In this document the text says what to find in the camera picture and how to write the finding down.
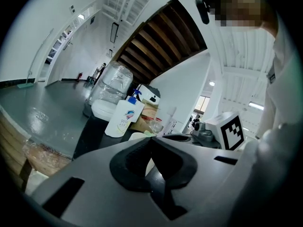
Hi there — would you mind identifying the wooden slat platform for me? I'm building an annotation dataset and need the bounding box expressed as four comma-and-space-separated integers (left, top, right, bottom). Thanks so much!
0, 107, 33, 194

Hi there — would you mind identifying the person's light grey shirt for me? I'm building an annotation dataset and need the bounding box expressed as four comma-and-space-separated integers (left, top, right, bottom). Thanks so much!
256, 13, 303, 143

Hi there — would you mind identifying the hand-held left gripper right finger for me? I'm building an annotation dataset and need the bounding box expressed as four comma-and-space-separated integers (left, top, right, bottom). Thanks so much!
151, 137, 252, 227

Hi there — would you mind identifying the white toilet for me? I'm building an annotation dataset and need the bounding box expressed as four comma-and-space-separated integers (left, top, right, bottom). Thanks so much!
82, 60, 134, 123

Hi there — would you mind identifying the person's head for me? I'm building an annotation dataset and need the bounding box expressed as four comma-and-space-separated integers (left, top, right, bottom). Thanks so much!
219, 0, 279, 37

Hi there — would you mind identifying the black-framed narrow mirror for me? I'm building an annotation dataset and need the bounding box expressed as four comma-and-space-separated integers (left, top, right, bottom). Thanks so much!
109, 22, 119, 44

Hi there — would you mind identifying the green mop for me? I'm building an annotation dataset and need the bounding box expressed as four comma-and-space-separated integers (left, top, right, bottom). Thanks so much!
16, 28, 54, 89

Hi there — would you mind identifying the large cardboard box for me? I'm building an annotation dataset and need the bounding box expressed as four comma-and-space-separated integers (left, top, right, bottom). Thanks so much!
129, 101, 162, 132

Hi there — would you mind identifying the clear plastic bag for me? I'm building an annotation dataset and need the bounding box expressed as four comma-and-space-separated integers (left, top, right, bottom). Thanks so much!
147, 117, 164, 135

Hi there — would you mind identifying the black head camera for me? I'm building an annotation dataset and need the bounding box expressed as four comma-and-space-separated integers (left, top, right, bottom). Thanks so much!
195, 0, 223, 25

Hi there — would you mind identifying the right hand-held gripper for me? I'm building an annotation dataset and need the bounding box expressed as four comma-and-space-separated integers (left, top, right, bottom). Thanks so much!
162, 111, 245, 151

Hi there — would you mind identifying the black marble vanity table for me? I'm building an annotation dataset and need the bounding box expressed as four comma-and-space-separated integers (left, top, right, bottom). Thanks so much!
72, 113, 152, 161

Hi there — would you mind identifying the plastic-wrapped wooden block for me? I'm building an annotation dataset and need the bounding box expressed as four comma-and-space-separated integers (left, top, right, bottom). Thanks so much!
22, 138, 72, 177

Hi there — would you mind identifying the white soap bottle blue pump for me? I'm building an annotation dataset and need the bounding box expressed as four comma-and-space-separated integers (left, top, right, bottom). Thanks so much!
104, 88, 146, 139

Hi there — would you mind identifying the dark wooden slatted canopy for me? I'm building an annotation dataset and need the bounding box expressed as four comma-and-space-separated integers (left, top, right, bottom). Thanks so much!
115, 0, 208, 85

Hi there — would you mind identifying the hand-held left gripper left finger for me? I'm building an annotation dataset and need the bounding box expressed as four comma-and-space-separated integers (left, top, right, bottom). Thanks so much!
30, 137, 171, 227

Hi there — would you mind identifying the white and black appliance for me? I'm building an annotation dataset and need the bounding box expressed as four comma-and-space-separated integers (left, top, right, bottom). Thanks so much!
135, 84, 162, 105

